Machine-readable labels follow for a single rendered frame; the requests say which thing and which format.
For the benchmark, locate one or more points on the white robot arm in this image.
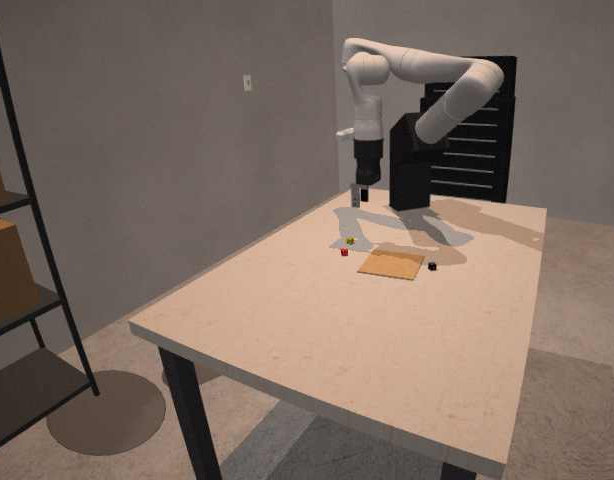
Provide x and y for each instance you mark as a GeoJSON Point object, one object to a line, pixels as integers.
{"type": "Point", "coordinates": [471, 92]}

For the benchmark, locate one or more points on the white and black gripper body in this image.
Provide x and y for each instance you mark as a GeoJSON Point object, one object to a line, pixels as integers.
{"type": "Point", "coordinates": [368, 149]}

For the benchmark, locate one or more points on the orange square mat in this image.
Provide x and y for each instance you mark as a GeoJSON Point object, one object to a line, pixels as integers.
{"type": "Point", "coordinates": [392, 264]}

